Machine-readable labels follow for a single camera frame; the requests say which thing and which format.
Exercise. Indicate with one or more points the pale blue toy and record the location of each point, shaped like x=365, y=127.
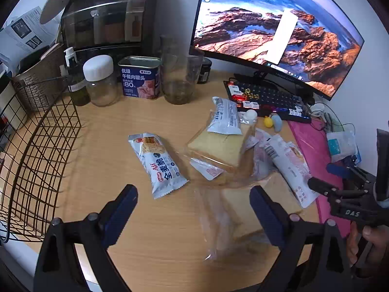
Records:
x=277, y=122

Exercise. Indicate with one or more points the pale pink plastic packet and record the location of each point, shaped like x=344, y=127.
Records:
x=261, y=158

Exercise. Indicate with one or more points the bagged bread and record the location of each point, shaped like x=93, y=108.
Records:
x=240, y=216

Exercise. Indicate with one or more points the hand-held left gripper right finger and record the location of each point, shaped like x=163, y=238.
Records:
x=267, y=216

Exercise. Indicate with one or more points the black backlit keyboard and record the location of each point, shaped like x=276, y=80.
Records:
x=273, y=97

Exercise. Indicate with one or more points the small dark jar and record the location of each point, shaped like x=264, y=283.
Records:
x=204, y=73

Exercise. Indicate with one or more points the bagged toast slice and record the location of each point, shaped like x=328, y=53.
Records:
x=215, y=150

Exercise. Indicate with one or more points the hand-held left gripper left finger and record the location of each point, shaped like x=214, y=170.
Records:
x=120, y=211

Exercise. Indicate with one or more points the black storage cabinet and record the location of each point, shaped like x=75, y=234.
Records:
x=106, y=21

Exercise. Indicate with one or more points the white cereal bar packet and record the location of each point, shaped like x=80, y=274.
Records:
x=158, y=164

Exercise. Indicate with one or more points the brown woven basket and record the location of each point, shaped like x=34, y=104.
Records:
x=33, y=92

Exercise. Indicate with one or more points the blue and white snack packet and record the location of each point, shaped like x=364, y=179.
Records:
x=225, y=118

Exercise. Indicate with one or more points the printed white papers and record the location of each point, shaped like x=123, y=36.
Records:
x=27, y=33

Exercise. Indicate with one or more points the person's right hand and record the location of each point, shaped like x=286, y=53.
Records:
x=372, y=234

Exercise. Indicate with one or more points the pump bottle with white top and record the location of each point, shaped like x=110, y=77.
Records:
x=75, y=83

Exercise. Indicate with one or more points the white and teal packet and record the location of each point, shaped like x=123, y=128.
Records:
x=340, y=146

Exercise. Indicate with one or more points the pink and white snack packet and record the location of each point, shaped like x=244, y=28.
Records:
x=291, y=170

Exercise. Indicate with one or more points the yellow duck toy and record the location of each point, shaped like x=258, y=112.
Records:
x=268, y=121

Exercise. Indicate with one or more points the glass jar with white lid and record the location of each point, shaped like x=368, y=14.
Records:
x=98, y=68

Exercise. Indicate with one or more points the blue luncheon meat tin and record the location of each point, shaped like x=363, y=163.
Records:
x=139, y=82

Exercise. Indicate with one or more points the pink desk mat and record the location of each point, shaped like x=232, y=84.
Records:
x=313, y=146

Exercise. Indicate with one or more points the curved computer monitor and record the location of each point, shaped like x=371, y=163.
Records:
x=258, y=21

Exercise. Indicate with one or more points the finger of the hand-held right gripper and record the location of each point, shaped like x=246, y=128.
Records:
x=339, y=169
x=322, y=186

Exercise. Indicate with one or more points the clear glass cup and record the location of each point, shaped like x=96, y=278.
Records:
x=179, y=92

